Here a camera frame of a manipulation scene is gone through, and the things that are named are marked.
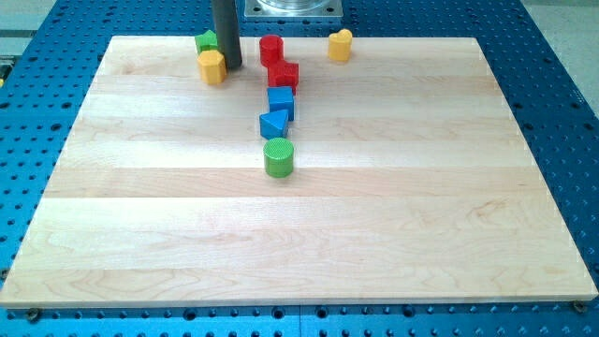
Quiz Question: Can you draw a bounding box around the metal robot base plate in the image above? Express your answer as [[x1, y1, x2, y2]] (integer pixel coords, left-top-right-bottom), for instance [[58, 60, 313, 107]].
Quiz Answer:
[[244, 0, 343, 19]]

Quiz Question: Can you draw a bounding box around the blue triangle block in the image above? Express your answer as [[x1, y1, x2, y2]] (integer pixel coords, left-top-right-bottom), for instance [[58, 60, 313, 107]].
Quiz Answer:
[[259, 110, 288, 139]]

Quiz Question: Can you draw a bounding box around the green cylinder block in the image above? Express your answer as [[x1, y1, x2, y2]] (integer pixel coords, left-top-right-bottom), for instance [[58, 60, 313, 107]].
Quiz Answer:
[[263, 138, 295, 178]]

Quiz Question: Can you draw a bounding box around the blue cube block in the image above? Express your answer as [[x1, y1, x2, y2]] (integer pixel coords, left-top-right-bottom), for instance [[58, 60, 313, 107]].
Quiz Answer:
[[267, 86, 295, 121]]

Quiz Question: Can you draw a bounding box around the red star-shaped block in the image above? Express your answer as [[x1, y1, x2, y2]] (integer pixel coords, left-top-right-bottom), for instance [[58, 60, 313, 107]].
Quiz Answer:
[[268, 60, 300, 95]]

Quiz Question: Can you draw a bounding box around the yellow heart block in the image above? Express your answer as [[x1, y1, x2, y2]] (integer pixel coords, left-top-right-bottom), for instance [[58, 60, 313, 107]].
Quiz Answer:
[[328, 29, 353, 62]]

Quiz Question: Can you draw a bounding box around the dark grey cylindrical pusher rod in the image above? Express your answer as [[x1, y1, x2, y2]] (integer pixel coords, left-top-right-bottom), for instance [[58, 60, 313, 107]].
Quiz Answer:
[[212, 0, 242, 70]]

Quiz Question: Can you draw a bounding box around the light wooden board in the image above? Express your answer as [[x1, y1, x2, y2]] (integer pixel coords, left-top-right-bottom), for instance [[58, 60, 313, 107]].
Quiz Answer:
[[1, 36, 597, 309]]

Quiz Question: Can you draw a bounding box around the red cylinder block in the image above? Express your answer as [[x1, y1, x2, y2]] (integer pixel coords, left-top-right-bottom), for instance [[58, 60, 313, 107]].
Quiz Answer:
[[259, 35, 284, 67]]

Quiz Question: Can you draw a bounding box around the yellow hexagon block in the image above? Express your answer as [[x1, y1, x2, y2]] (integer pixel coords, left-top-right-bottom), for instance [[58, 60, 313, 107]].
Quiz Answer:
[[197, 50, 226, 85]]

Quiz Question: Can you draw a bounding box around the green star block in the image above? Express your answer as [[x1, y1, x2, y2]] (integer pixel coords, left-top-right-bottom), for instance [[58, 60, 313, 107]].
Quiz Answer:
[[194, 30, 219, 54]]

